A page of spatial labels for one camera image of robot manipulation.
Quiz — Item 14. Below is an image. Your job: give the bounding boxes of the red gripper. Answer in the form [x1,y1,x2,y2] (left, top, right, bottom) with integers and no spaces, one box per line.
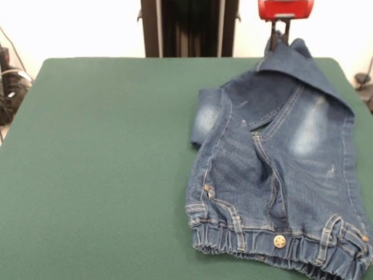
[258,0,314,51]

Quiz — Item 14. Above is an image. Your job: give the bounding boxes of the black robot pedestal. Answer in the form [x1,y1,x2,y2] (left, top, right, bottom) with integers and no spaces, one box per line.
[136,0,242,58]

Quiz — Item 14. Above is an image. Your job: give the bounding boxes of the black equipment pile with cables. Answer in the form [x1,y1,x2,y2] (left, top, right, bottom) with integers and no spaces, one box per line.
[0,45,33,126]

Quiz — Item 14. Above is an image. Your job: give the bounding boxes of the dark green table cloth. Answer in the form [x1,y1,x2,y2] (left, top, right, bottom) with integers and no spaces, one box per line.
[0,57,373,280]

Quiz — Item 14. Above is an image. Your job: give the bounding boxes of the blue denim jeans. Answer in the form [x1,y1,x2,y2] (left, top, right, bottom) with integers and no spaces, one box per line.
[184,37,373,280]

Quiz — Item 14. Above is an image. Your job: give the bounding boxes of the black floor plug with cables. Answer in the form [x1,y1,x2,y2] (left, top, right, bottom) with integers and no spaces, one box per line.
[354,72,373,115]

